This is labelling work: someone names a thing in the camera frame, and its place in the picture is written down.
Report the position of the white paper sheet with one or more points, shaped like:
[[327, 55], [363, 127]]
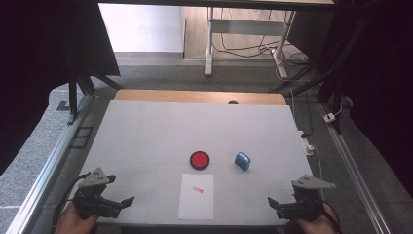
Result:
[[196, 198]]

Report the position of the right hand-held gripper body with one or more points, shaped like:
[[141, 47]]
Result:
[[307, 201]]

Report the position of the black metal stand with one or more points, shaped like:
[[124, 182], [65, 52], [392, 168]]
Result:
[[74, 94]]

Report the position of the dark table grommet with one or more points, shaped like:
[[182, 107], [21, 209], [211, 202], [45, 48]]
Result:
[[233, 102]]

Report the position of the aluminium rail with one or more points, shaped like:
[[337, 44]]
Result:
[[48, 169], [354, 172]]

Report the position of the small white adapter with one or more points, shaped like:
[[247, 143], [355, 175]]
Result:
[[329, 117]]

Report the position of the person's left hand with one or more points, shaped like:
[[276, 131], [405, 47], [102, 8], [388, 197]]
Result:
[[73, 222]]

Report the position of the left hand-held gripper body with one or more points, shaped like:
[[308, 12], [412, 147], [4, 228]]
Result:
[[94, 200]]

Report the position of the white metal desk frame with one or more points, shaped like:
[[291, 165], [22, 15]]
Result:
[[209, 42]]

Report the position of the blue stamp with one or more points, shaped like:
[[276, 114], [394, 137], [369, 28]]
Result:
[[243, 161]]

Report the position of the round red ink pad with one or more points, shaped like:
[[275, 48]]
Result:
[[199, 160]]

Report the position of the black curtain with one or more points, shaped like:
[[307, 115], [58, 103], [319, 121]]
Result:
[[383, 81], [39, 48]]

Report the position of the person's right hand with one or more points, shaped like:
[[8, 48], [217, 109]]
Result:
[[319, 226]]

